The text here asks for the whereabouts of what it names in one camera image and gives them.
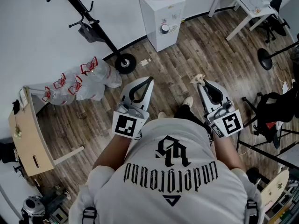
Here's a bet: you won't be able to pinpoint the person's left forearm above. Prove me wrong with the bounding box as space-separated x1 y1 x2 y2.
93 131 136 172

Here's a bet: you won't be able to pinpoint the right grey backpack strap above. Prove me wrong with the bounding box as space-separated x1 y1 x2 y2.
246 199 259 224

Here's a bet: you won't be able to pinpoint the black round-base floor stand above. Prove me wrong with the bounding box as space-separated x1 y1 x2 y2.
257 41 299 71

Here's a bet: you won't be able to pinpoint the black bag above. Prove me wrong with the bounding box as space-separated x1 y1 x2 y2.
0 141 18 164

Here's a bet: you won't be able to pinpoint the black coat rack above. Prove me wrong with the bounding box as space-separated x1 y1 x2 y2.
16 0 137 75

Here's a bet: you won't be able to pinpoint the silver camera device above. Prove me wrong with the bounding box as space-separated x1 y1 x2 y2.
21 195 46 224

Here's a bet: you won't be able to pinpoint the white red plastic bags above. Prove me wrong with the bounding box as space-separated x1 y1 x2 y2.
80 56 122 88

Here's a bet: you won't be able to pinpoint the white power strip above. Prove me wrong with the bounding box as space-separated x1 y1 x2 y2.
282 79 296 94

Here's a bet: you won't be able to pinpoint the white desk phone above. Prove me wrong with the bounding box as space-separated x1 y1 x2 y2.
19 88 29 109

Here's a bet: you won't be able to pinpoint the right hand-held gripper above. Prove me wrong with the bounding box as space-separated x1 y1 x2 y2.
197 79 244 139

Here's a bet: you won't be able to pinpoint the left grey backpack strap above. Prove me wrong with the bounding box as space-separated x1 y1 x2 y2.
82 206 98 224

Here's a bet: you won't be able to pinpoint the grey backpack strap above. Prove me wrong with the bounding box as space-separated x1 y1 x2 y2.
246 199 259 224
82 206 98 224

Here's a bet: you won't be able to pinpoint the round wooden stool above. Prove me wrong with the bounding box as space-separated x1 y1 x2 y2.
260 169 290 207

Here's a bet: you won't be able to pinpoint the black mesh chair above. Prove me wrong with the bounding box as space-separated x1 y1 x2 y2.
242 87 299 149

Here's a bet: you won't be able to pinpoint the black office chair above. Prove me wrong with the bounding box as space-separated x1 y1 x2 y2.
263 0 292 44

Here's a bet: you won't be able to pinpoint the person's black trousers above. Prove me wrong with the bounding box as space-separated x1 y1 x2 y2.
174 104 211 130

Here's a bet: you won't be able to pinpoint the grey hanging bag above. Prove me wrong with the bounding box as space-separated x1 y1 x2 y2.
78 21 105 43

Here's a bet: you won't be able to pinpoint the clear bottle with red handle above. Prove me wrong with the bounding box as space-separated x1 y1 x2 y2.
53 71 78 91
41 86 75 106
68 75 106 101

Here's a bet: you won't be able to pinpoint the person's right forearm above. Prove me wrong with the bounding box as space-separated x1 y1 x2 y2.
211 134 246 172

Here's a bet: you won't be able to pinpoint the beige wooden desk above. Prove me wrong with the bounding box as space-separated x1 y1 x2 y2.
8 86 85 177

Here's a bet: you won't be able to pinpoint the white table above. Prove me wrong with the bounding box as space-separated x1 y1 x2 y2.
208 0 278 42

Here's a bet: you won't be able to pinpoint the black tripod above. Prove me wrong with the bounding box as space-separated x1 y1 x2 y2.
237 139 299 172

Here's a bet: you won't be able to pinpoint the person's white printed T-shirt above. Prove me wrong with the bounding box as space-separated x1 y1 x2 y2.
69 118 269 224

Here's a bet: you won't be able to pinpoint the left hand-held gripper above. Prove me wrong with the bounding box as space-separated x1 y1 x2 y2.
111 76 154 140

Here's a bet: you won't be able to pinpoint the small black desk item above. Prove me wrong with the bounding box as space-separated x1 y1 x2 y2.
12 99 21 116

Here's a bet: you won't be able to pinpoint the dried flower sprig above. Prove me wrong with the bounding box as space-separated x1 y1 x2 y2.
13 115 23 139

